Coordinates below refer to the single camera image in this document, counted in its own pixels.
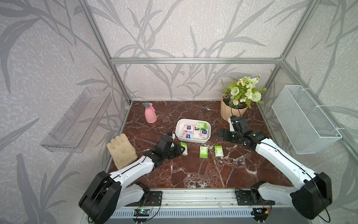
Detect green tissue pack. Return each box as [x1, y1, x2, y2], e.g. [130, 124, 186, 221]
[199, 146, 208, 159]
[180, 142, 188, 156]
[214, 146, 224, 158]
[196, 121, 208, 130]

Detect white storage box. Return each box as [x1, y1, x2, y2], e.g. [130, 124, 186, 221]
[175, 119, 212, 144]

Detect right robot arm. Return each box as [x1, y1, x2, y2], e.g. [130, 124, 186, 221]
[217, 115, 332, 220]

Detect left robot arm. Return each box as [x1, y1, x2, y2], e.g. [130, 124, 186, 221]
[78, 133, 186, 224]

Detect beige flower pot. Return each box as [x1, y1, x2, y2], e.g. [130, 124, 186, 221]
[220, 94, 248, 121]

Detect pink spray bottle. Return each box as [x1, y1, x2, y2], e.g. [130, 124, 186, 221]
[142, 102, 157, 124]

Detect beige work glove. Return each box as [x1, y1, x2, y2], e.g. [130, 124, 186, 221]
[106, 133, 138, 170]

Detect artificial green white flowers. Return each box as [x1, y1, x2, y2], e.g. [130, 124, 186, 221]
[223, 75, 267, 110]

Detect left green circuit board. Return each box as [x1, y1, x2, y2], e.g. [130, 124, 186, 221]
[133, 209, 152, 218]

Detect right circuit board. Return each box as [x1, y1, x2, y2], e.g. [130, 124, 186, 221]
[252, 208, 271, 218]

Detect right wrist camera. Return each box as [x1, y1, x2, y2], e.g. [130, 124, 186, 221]
[228, 118, 235, 132]

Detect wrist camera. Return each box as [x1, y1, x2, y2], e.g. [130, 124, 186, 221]
[166, 133, 176, 140]
[228, 118, 235, 132]

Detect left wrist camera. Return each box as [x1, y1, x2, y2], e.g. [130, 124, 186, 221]
[166, 133, 176, 140]

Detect aluminium front rail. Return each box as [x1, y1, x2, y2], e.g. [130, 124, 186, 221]
[81, 188, 319, 210]

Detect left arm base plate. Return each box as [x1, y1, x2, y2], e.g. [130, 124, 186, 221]
[130, 191, 163, 207]

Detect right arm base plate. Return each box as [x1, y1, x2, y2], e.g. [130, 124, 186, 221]
[235, 189, 276, 206]

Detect white wire mesh basket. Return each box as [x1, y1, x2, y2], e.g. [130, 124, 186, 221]
[272, 85, 342, 155]

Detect clear acrylic wall shelf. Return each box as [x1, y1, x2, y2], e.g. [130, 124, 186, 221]
[40, 88, 112, 153]

